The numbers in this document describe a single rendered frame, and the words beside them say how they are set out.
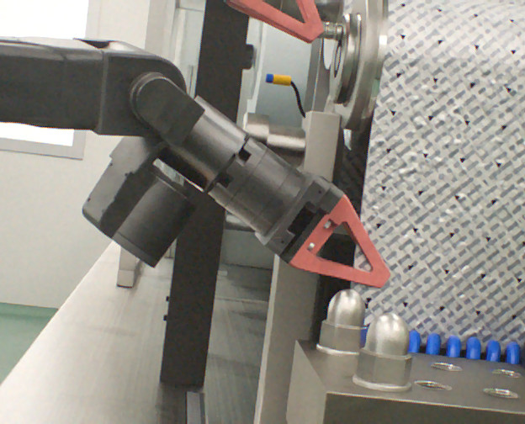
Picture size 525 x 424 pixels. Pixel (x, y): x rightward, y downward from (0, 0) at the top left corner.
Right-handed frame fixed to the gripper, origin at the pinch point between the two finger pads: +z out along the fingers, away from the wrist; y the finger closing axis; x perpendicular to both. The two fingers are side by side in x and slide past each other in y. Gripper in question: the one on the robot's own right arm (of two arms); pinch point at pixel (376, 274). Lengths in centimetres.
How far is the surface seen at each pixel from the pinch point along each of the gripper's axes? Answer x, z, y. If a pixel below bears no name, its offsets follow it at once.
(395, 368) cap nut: -4.1, 0.1, 17.9
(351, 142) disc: 7.7, -7.1, -5.8
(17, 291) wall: -137, -47, -556
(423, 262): 3.0, 2.3, 0.2
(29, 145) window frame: -58, -96, -555
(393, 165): 7.6, -4.2, 0.2
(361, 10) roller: 16.5, -13.1, -4.2
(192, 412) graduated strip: -21.7, -1.7, -21.1
